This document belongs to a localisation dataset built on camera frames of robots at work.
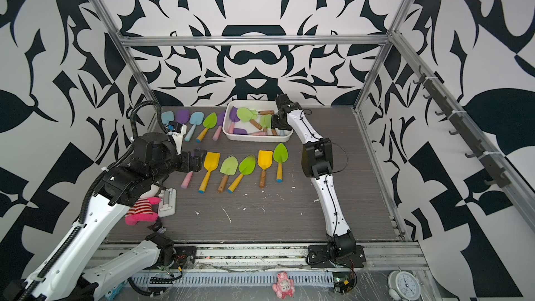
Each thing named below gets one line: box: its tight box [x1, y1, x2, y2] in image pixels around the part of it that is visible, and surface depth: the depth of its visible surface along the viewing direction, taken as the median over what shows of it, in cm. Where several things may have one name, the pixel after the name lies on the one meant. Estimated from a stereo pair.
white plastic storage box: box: [222, 100, 294, 143], surface depth 107 cm
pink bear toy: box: [272, 271, 296, 300], surface depth 68 cm
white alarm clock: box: [388, 268, 421, 301], surface depth 67 cm
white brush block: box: [158, 187, 177, 218], surface depth 86 cm
